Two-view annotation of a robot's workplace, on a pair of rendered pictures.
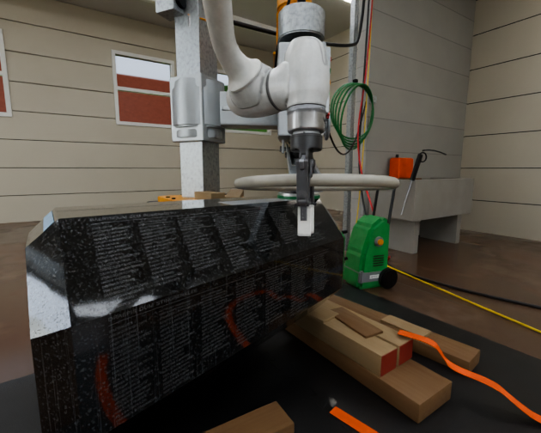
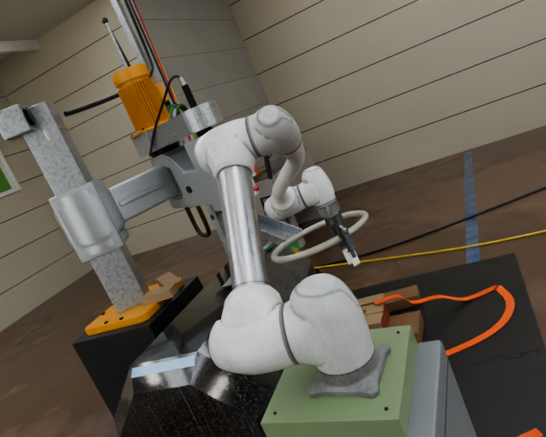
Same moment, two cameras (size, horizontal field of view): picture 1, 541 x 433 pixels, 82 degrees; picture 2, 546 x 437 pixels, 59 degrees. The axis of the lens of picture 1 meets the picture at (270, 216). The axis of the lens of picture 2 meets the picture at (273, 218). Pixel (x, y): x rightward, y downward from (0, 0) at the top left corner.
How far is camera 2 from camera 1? 149 cm
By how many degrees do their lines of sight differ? 30
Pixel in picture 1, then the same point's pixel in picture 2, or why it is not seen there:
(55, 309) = (256, 394)
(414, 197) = not seen: hidden behind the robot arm
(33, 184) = not seen: outside the picture
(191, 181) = (123, 292)
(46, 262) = (218, 379)
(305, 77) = (326, 189)
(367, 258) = not seen: hidden behind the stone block
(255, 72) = (294, 195)
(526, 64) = (291, 25)
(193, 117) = (103, 227)
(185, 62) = (61, 176)
